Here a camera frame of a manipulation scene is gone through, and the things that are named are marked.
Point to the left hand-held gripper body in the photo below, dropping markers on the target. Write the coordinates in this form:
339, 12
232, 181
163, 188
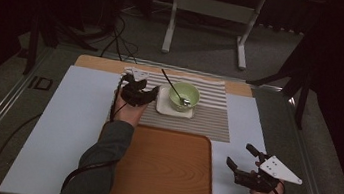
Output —
133, 95

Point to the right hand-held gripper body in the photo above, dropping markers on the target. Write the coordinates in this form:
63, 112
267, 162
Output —
256, 182

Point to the white square plate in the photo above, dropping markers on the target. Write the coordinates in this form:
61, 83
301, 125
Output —
162, 106

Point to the dark metal spoon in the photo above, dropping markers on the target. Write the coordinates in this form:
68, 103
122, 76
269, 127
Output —
174, 89

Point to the green bowl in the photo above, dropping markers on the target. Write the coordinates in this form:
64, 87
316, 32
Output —
190, 92

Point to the wooden tray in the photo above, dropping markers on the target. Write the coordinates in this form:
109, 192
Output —
166, 173

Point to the person's left hand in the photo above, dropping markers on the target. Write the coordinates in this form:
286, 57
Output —
127, 113

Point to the striped placemat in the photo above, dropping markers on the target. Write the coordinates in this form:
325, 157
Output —
210, 119

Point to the light blue table sheet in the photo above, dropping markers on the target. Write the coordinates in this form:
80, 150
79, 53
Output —
74, 104

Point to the black metal stand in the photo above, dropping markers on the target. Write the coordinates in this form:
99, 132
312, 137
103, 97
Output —
302, 100
32, 48

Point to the black floor plate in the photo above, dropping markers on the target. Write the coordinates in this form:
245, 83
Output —
40, 83

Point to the white table frame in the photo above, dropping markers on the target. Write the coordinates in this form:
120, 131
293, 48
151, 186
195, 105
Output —
212, 8

